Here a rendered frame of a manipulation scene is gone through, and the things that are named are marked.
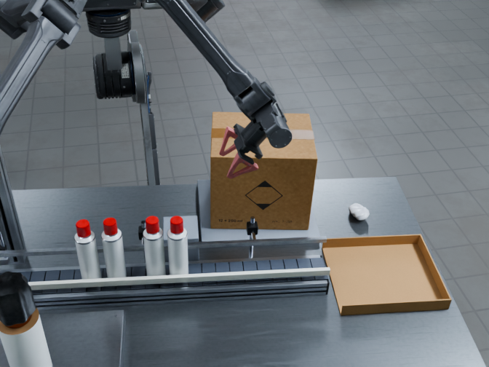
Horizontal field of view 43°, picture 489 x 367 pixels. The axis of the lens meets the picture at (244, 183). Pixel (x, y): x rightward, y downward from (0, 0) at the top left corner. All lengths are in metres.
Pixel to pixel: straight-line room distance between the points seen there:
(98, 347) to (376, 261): 0.83
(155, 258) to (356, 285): 0.57
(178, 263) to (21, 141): 2.41
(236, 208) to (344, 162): 1.91
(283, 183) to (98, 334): 0.65
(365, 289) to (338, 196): 0.42
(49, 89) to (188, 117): 1.01
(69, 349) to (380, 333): 0.79
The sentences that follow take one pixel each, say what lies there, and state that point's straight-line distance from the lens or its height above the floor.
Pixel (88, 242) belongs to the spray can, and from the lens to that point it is 1.61.
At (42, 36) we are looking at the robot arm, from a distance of 1.40.
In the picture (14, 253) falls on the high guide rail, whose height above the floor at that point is 0.96.
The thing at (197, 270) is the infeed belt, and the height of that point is 0.88.
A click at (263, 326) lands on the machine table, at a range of 1.67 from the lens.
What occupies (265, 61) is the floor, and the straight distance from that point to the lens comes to 4.70.
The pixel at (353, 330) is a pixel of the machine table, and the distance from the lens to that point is 1.70.
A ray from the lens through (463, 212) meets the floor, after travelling 3.52.
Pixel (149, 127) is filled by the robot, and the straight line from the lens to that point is 2.62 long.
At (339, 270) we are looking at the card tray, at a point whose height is 0.83.
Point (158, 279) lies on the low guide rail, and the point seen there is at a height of 0.91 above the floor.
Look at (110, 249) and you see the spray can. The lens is 1.62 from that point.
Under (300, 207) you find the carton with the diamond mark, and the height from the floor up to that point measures 0.94.
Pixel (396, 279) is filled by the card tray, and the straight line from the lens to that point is 1.85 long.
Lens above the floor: 2.13
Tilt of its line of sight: 38 degrees down
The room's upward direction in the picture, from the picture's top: 2 degrees clockwise
